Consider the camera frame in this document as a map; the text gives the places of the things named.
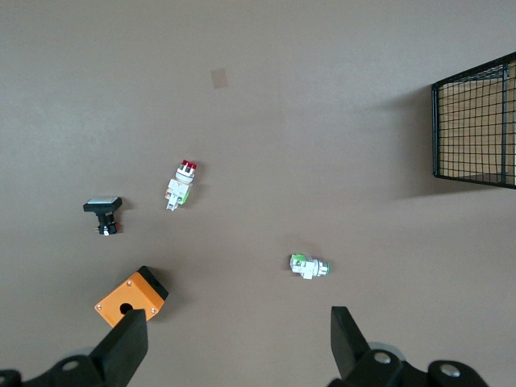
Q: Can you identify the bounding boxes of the black wire basket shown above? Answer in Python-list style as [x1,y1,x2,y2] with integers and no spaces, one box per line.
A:
[431,51,516,189]

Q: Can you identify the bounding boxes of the brown tape patch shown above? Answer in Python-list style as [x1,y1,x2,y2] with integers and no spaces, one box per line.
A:
[210,68,230,89]

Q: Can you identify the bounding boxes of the orange button enclosure box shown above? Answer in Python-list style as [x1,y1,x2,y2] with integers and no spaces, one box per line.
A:
[94,264,170,328]

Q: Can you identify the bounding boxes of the red push button switch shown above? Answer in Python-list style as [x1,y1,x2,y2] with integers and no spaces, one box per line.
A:
[164,159,198,213]

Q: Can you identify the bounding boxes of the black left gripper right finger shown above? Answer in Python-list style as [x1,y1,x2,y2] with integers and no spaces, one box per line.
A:
[328,306,491,387]

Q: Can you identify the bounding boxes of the green push button switch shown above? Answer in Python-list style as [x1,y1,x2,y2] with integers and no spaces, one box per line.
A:
[288,252,331,281]

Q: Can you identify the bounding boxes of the black square push button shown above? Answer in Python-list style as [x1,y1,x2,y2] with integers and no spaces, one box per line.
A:
[82,196,124,238]

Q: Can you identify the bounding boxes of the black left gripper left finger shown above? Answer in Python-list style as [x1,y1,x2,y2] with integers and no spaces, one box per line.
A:
[0,309,149,387]

